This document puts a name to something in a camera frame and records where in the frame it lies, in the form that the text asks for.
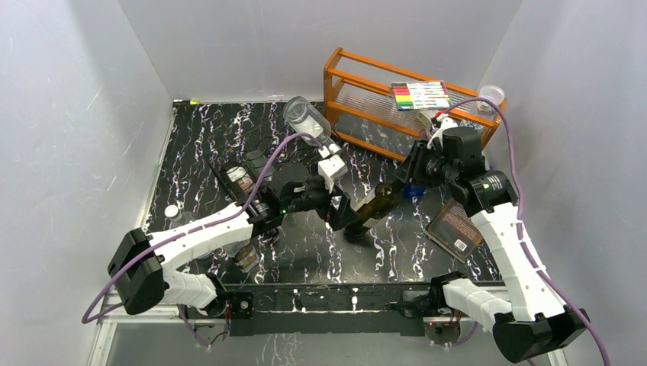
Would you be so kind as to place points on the dark olive wine bottle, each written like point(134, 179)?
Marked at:
point(385, 197)

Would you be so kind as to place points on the coloured marker pen set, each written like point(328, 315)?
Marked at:
point(420, 96)

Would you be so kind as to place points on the large clear glass bottle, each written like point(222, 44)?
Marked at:
point(303, 117)

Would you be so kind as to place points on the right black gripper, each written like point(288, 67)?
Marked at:
point(407, 168)

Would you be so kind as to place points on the black wire wine rack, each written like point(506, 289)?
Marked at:
point(262, 190)

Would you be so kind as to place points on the small white carton box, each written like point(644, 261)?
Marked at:
point(426, 119)

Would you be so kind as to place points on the square clear liquor bottle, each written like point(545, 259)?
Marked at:
point(243, 254)

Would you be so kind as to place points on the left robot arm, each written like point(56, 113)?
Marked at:
point(144, 269)

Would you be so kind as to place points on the clear plastic jar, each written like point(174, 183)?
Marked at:
point(492, 93)

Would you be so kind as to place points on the brown book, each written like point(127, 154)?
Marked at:
point(453, 231)

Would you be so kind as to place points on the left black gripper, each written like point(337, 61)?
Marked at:
point(339, 218)

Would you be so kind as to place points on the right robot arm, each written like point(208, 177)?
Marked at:
point(535, 320)

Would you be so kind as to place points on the blue glass bottle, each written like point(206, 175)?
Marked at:
point(413, 191)

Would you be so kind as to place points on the round clear glass bottle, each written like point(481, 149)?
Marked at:
point(178, 217)

